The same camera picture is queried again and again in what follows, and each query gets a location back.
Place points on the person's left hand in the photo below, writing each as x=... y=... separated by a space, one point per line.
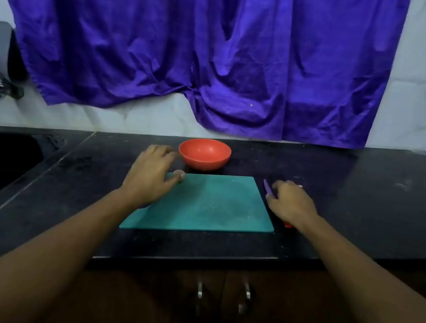
x=149 y=175

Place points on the person's right hand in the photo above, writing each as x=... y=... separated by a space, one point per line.
x=293 y=204

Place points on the orange bowl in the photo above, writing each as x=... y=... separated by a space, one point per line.
x=205 y=153

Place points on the teal plastic cutting board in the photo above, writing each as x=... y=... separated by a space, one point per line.
x=212 y=203

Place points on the person's left forearm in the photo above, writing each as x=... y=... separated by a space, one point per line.
x=35 y=262

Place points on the person's right forearm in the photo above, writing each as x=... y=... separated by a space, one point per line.
x=366 y=289

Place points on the dark kitchen sink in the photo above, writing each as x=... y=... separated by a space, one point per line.
x=0 y=164

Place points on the purple cloth curtain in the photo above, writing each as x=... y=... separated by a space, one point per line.
x=232 y=48

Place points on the metal faucet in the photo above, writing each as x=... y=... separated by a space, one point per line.
x=0 y=89

